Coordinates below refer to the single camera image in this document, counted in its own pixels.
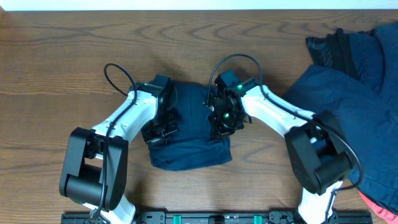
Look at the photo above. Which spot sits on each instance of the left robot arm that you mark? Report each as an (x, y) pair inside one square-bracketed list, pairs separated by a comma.
[(94, 171)]

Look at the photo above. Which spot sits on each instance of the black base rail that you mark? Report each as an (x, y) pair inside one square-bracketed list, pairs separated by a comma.
[(272, 217)]

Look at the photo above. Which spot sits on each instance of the navy blue shorts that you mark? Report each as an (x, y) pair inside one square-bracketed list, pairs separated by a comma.
[(191, 147)]

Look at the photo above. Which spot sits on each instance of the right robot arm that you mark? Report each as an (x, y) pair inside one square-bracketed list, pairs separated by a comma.
[(319, 154)]

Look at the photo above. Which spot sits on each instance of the pink red garment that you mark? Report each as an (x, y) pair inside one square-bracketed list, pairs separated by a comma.
[(386, 215)]

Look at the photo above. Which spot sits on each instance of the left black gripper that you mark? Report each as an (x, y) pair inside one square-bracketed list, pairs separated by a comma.
[(150, 139)]

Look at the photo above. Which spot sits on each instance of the black striped garment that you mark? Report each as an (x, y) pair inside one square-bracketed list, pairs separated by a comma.
[(356, 54)]

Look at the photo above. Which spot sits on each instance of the navy blue garment pile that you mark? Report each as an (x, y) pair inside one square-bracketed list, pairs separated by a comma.
[(367, 112)]

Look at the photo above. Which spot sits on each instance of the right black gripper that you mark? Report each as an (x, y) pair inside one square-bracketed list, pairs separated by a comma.
[(218, 130)]

